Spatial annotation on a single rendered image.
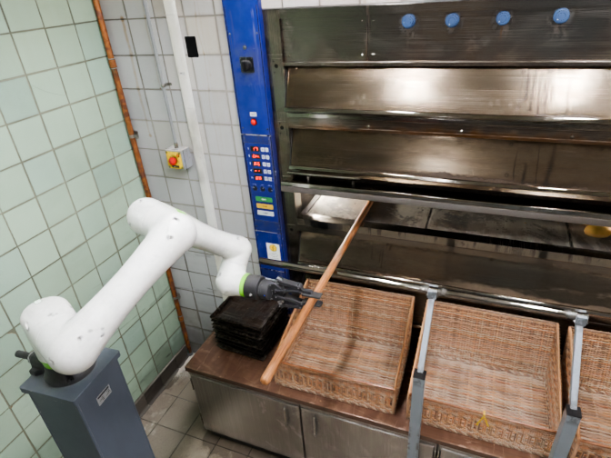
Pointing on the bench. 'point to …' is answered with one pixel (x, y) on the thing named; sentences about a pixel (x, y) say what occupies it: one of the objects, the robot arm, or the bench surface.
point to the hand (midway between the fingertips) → (312, 298)
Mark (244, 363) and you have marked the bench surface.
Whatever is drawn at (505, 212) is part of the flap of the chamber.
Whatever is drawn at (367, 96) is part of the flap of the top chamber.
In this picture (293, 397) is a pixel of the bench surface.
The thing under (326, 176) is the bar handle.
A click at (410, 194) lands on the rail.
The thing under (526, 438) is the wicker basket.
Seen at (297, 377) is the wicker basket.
